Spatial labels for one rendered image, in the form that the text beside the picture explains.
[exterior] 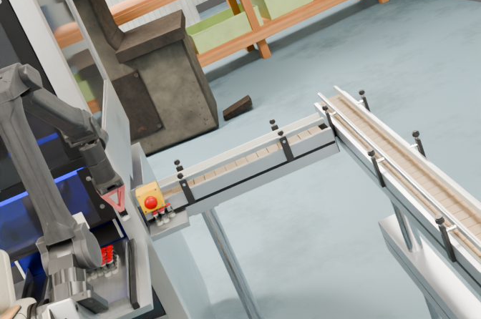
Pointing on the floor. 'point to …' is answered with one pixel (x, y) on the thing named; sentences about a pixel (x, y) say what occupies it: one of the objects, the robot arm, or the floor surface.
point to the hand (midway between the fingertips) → (119, 207)
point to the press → (144, 56)
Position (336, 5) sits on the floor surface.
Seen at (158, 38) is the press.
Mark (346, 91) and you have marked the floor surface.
